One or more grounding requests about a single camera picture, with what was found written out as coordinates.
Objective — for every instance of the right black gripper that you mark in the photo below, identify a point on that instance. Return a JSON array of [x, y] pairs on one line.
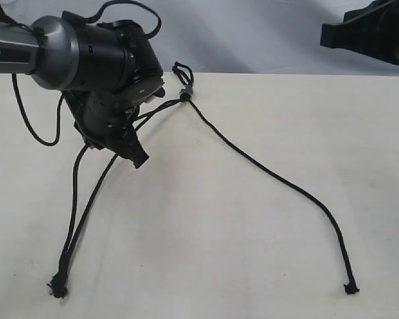
[[371, 31]]

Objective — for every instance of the grey backdrop cloth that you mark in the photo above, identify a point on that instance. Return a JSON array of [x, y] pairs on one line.
[[275, 37]]

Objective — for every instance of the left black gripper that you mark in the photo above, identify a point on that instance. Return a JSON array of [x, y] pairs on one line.
[[105, 121]]

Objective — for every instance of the grey metal cable clamp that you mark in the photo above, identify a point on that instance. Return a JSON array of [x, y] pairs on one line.
[[186, 93]]

